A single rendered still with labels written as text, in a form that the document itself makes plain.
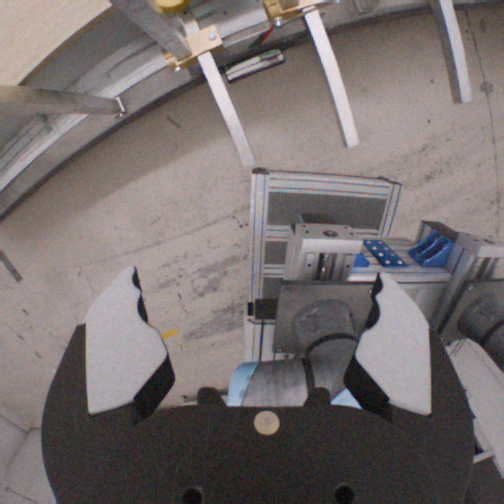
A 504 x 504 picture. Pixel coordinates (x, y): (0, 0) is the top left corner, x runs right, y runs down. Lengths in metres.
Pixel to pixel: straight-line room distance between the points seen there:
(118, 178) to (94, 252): 0.64
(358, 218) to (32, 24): 1.51
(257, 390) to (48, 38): 0.85
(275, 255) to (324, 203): 0.41
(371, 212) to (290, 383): 1.18
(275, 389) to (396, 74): 1.64
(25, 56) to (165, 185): 1.05
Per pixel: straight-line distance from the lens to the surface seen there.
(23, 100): 0.53
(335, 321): 0.50
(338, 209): 1.37
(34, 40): 0.78
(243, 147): 0.61
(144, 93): 0.81
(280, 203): 1.28
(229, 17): 0.89
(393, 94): 1.67
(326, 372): 0.43
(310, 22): 0.63
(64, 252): 2.22
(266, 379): 0.42
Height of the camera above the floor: 1.43
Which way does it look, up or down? 62 degrees down
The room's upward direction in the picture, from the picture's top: 180 degrees clockwise
